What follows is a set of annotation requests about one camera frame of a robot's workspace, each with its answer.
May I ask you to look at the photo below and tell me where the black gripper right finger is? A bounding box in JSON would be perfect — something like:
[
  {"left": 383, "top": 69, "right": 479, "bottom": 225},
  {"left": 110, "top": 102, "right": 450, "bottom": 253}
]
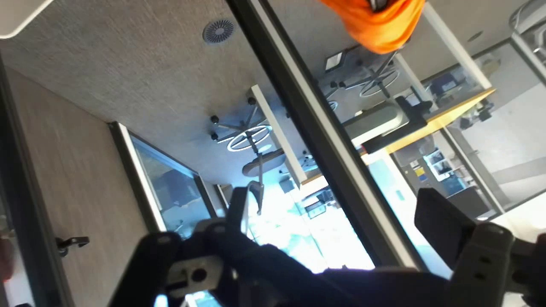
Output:
[{"left": 414, "top": 187, "right": 546, "bottom": 307}]

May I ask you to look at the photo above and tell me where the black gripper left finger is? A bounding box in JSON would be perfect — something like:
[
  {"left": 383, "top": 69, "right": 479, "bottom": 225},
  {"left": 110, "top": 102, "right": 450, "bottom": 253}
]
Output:
[{"left": 109, "top": 185, "right": 296, "bottom": 307}]

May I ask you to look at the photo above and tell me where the yellow edged table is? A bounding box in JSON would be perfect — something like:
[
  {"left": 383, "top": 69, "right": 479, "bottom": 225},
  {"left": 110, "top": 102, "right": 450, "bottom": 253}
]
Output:
[{"left": 361, "top": 85, "right": 498, "bottom": 156}]

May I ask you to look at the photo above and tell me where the round grey floor socket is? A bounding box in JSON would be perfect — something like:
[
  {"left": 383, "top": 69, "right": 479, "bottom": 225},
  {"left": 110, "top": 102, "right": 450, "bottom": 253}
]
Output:
[{"left": 201, "top": 16, "right": 235, "bottom": 44}]

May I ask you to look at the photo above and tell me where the orange cloth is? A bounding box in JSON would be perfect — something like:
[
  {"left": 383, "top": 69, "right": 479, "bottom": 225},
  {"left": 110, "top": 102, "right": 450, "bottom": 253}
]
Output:
[{"left": 318, "top": 0, "right": 428, "bottom": 56}]

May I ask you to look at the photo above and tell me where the white panel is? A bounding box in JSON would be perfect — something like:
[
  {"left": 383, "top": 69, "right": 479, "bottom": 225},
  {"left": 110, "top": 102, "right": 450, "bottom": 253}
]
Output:
[{"left": 0, "top": 0, "right": 56, "bottom": 40}]

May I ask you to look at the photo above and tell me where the black door handle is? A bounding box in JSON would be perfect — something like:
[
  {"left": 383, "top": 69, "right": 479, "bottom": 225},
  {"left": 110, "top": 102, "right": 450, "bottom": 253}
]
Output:
[{"left": 54, "top": 233, "right": 92, "bottom": 259}]

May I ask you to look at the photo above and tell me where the black window frame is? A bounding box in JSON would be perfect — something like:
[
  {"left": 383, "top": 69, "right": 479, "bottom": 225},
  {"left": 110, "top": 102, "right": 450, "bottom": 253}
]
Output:
[{"left": 107, "top": 119, "right": 219, "bottom": 235}]

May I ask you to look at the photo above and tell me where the office chair ring base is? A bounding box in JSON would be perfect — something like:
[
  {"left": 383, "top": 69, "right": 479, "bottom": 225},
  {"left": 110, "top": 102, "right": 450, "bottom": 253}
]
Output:
[
  {"left": 317, "top": 52, "right": 433, "bottom": 143},
  {"left": 208, "top": 95, "right": 288, "bottom": 216}
]

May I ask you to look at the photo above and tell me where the black frame beam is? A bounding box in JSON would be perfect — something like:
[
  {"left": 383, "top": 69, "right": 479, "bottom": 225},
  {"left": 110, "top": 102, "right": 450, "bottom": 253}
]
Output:
[{"left": 226, "top": 0, "right": 424, "bottom": 271}]

